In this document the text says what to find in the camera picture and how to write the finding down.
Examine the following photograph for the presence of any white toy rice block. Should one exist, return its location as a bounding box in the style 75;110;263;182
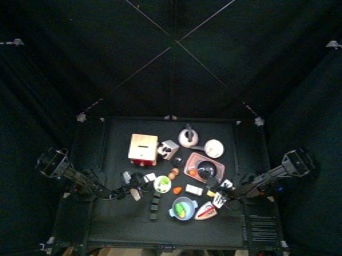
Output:
184;183;204;197

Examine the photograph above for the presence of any white bowl with green food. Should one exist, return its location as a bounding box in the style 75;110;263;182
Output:
152;175;174;195

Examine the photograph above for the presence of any black toy bowl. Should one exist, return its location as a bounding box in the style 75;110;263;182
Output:
196;160;218;180

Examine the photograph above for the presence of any dark round toy ball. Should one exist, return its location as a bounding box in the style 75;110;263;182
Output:
171;156;186;168

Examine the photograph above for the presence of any blue toy pot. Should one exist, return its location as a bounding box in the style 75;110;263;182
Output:
167;196;199;222

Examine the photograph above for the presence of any wooden toy toaster red base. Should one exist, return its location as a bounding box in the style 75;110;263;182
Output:
127;133;160;168

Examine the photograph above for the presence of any green yellow toy vegetable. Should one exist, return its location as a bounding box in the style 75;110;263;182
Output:
174;202;188;218

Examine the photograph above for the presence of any pink toy tray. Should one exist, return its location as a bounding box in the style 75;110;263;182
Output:
183;151;227;184

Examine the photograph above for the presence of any thin white cross cord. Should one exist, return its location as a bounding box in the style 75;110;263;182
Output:
124;0;262;118
81;0;238;116

